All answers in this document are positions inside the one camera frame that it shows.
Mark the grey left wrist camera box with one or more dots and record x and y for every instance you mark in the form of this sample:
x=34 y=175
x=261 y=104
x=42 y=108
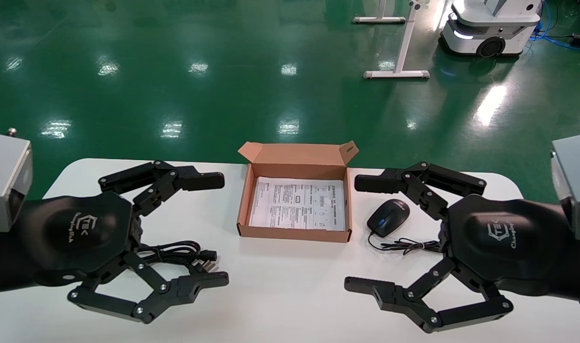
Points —
x=4 y=181

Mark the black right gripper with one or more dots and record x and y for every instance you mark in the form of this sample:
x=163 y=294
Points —
x=509 y=243

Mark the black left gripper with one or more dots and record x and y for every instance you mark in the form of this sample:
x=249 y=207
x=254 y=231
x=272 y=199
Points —
x=66 y=233

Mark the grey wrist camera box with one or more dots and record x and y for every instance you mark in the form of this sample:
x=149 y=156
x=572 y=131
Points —
x=4 y=181
x=578 y=186

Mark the white printed instruction sheet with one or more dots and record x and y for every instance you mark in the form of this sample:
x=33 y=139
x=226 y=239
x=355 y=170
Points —
x=297 y=205

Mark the white metal table leg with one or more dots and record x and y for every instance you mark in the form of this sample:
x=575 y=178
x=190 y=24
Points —
x=404 y=47
x=380 y=19

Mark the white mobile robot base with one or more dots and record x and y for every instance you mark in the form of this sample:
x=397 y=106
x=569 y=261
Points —
x=490 y=28

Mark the brown cardboard box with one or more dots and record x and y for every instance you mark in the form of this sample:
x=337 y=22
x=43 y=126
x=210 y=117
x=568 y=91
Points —
x=294 y=159

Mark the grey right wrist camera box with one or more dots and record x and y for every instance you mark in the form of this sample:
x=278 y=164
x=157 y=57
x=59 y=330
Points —
x=578 y=186

